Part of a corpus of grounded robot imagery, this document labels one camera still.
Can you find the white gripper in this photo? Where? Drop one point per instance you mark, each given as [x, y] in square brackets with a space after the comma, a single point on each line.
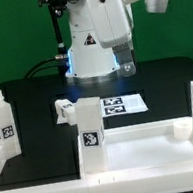
[112, 28]

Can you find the paper sheet with markers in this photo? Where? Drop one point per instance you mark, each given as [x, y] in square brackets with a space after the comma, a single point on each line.
[114, 106]

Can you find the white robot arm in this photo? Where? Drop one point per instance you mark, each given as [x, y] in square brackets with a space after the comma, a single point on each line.
[89, 62]

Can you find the white desk top tray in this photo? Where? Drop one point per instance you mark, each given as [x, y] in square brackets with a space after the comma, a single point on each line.
[145, 145]

